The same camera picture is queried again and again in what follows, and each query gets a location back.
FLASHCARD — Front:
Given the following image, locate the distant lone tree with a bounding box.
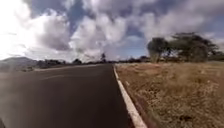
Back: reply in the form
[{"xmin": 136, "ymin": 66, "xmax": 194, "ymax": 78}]
[{"xmin": 100, "ymin": 52, "xmax": 107, "ymax": 64}]

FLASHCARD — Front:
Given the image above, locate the white painted road edge line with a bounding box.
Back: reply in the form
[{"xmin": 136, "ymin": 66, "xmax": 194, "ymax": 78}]
[{"xmin": 112, "ymin": 65, "xmax": 148, "ymax": 128}]

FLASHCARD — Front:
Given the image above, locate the dark asphalt road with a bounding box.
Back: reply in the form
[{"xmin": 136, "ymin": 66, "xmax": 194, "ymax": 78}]
[{"xmin": 0, "ymin": 63, "xmax": 136, "ymax": 128}]

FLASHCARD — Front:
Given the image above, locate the distant low tree line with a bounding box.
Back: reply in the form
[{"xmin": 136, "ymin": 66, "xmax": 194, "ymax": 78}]
[{"xmin": 35, "ymin": 58, "xmax": 101, "ymax": 70}]

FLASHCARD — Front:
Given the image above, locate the dry brown grass field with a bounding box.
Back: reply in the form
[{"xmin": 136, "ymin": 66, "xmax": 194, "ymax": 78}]
[{"xmin": 114, "ymin": 60, "xmax": 224, "ymax": 128}]

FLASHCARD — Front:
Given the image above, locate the group of dark trees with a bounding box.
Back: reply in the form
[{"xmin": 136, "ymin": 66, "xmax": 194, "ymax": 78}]
[{"xmin": 146, "ymin": 31, "xmax": 221, "ymax": 64}]

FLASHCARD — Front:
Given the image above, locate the distant hill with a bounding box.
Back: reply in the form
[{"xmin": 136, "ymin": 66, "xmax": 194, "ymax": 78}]
[{"xmin": 0, "ymin": 56, "xmax": 39, "ymax": 72}]

